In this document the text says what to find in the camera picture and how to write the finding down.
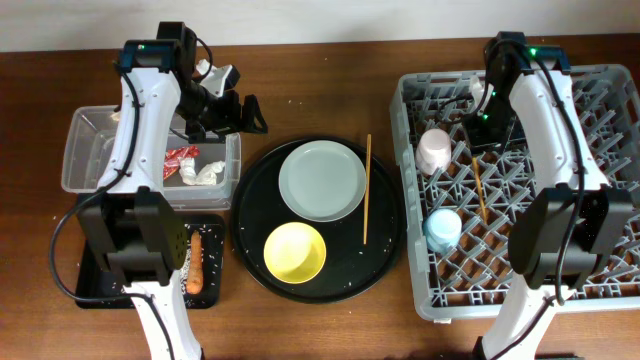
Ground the white tissue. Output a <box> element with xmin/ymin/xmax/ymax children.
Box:
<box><xmin>179</xmin><ymin>158</ymin><xmax>225</xmax><ymax>186</ymax></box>

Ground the red strawberry cake wrapper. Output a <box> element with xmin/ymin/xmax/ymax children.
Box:
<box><xmin>163</xmin><ymin>145</ymin><xmax>200</xmax><ymax>180</ymax></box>

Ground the pink plastic cup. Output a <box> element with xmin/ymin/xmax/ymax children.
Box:
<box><xmin>415</xmin><ymin>129</ymin><xmax>451</xmax><ymax>175</ymax></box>

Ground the wooden chopstick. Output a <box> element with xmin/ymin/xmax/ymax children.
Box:
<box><xmin>363</xmin><ymin>133</ymin><xmax>372</xmax><ymax>246</ymax></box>
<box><xmin>472</xmin><ymin>156</ymin><xmax>488</xmax><ymax>224</ymax></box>

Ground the grey round plate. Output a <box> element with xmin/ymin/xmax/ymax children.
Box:
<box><xmin>278</xmin><ymin>140</ymin><xmax>366</xmax><ymax>222</ymax></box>

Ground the light blue plastic cup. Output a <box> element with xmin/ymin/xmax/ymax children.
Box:
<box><xmin>423</xmin><ymin>209</ymin><xmax>462</xmax><ymax>253</ymax></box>

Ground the yellow bowl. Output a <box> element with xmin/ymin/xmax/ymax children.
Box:
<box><xmin>263</xmin><ymin>222</ymin><xmax>327</xmax><ymax>285</ymax></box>

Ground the orange carrot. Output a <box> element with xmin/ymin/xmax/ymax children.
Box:
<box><xmin>186</xmin><ymin>231</ymin><xmax>204</xmax><ymax>295</ymax></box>

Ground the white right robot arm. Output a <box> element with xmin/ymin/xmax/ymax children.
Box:
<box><xmin>462</xmin><ymin>32</ymin><xmax>634</xmax><ymax>359</ymax></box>

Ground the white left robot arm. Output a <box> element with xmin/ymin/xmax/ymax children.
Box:
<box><xmin>69</xmin><ymin>22</ymin><xmax>268</xmax><ymax>359</ymax></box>

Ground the clear plastic waste bin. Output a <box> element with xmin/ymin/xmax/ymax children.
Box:
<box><xmin>61</xmin><ymin>105</ymin><xmax>242</xmax><ymax>211</ymax></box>

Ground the grey dishwasher rack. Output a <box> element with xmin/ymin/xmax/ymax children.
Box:
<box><xmin>390</xmin><ymin>64</ymin><xmax>639</xmax><ymax>323</ymax></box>

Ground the black rectangular tray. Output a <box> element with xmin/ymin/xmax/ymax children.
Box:
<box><xmin>76</xmin><ymin>214</ymin><xmax>226</xmax><ymax>309</ymax></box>

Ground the food scraps and rice pile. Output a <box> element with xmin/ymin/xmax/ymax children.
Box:
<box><xmin>179</xmin><ymin>248</ymin><xmax>191</xmax><ymax>282</ymax></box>

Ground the black round tray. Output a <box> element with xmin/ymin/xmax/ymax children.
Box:
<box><xmin>230</xmin><ymin>136</ymin><xmax>406</xmax><ymax>304</ymax></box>

